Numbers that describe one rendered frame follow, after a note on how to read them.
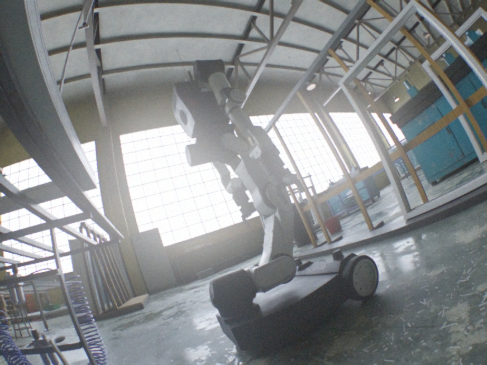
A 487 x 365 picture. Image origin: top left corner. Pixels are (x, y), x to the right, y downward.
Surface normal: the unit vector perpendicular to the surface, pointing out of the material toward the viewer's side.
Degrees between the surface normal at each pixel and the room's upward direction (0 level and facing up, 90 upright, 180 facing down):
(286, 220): 115
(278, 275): 90
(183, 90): 90
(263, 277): 90
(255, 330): 90
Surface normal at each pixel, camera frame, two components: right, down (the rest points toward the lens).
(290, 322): 0.04, -0.31
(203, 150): 0.43, -0.01
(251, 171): 0.31, -0.40
